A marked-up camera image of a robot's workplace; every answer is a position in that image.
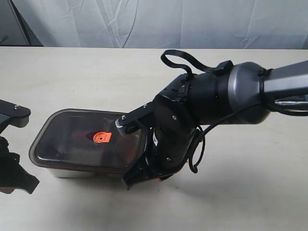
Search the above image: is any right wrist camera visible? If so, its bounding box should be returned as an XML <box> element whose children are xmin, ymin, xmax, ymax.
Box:
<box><xmin>115</xmin><ymin>102</ymin><xmax>155</xmax><ymax>135</ymax></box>

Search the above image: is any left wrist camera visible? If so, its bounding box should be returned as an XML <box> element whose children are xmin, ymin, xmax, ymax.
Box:
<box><xmin>0</xmin><ymin>100</ymin><xmax>31</xmax><ymax>133</ymax></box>

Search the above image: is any grey wrinkled backdrop curtain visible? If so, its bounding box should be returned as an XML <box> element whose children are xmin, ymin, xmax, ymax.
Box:
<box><xmin>0</xmin><ymin>0</ymin><xmax>308</xmax><ymax>49</ymax></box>

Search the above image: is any stainless steel lunch box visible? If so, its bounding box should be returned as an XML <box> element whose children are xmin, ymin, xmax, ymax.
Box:
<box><xmin>46</xmin><ymin>167</ymin><xmax>128</xmax><ymax>179</ymax></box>

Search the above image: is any dark transparent box lid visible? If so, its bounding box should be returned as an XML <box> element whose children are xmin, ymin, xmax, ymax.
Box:
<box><xmin>28</xmin><ymin>108</ymin><xmax>147</xmax><ymax>170</ymax></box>

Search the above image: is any red sausage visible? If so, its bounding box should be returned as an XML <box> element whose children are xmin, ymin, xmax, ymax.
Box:
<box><xmin>70</xmin><ymin>131</ymin><xmax>96</xmax><ymax>141</ymax></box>

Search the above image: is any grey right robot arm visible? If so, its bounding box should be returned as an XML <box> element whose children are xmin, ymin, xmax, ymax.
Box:
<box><xmin>117</xmin><ymin>61</ymin><xmax>308</xmax><ymax>188</ymax></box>

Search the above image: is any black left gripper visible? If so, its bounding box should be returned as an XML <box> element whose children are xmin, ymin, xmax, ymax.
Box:
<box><xmin>0</xmin><ymin>137</ymin><xmax>39</xmax><ymax>194</ymax></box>

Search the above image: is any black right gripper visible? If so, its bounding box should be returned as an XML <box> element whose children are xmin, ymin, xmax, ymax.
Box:
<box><xmin>122</xmin><ymin>74</ymin><xmax>200</xmax><ymax>190</ymax></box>

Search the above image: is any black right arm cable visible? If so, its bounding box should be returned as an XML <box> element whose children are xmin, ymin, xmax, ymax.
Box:
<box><xmin>160</xmin><ymin>49</ymin><xmax>308</xmax><ymax>174</ymax></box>

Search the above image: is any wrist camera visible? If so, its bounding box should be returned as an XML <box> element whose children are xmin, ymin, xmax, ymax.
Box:
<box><xmin>0</xmin><ymin>100</ymin><xmax>31</xmax><ymax>133</ymax></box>
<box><xmin>115</xmin><ymin>102</ymin><xmax>155</xmax><ymax>135</ymax></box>

